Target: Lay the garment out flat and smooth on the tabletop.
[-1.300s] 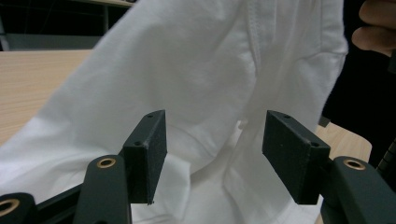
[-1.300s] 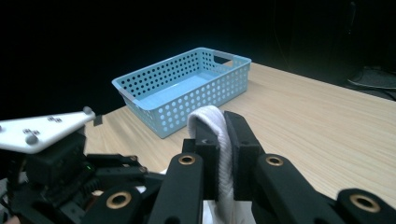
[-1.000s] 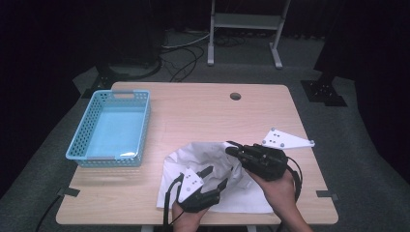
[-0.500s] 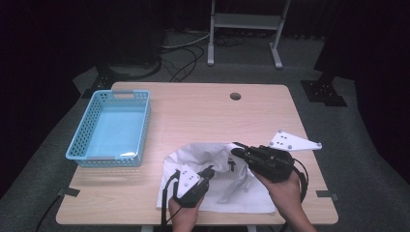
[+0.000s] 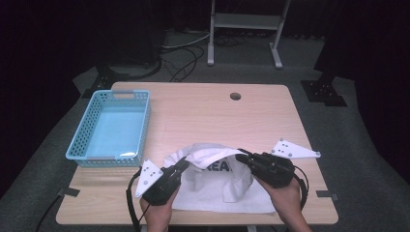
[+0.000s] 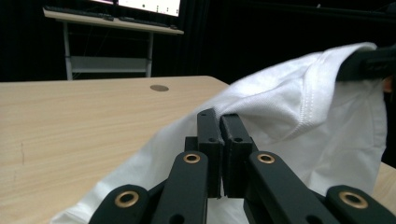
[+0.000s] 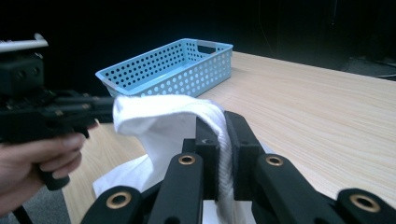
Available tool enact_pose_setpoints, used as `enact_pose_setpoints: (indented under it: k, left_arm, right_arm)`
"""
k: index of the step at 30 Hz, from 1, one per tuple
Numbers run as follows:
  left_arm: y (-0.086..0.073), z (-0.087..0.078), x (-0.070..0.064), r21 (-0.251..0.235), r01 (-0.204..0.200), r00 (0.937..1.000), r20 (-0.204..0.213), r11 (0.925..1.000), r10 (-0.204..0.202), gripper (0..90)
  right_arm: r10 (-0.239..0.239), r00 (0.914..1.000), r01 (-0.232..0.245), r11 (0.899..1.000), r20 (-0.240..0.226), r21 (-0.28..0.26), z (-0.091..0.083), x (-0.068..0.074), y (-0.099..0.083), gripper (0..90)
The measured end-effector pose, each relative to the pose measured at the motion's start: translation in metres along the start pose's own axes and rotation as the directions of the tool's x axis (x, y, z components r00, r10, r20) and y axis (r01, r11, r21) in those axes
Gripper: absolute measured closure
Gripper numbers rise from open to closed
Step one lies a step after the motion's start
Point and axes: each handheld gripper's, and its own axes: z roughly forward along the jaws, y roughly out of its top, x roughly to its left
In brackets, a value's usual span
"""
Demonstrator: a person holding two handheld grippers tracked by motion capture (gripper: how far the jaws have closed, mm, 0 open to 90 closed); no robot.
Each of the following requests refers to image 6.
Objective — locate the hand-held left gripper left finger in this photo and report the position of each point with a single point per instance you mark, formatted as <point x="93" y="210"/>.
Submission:
<point x="209" y="137"/>

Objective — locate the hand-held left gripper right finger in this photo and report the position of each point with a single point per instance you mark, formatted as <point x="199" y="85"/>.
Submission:
<point x="236" y="149"/>

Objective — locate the white cloth garment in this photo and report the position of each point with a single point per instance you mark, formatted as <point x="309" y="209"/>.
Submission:
<point x="280" y="102"/>

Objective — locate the white metal desk stand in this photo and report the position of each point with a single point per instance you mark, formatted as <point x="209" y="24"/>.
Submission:
<point x="107" y="63"/>

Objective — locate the black keyboard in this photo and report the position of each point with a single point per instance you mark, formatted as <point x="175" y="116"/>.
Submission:
<point x="143" y="21"/>
<point x="77" y="12"/>

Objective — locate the computer monitor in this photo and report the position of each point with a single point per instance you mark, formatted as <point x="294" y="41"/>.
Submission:
<point x="149" y="5"/>

